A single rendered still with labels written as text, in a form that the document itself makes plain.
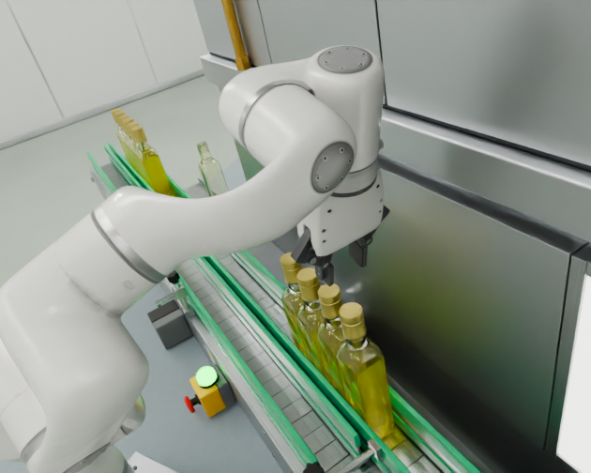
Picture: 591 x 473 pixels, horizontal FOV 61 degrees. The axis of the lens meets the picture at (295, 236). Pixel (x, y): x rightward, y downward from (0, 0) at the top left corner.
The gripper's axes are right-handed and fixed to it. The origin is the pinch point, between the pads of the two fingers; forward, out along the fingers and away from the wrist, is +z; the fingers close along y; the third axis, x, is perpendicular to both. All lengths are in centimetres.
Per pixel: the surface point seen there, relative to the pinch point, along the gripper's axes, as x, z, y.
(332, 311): -1.1, 12.6, 0.7
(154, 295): -69, 71, 19
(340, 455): 10.4, 35.8, 7.5
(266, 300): -32, 47, -2
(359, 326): 4.4, 10.2, 0.0
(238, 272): -46, 51, -1
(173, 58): -544, 245, -149
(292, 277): -12.4, 15.7, 1.0
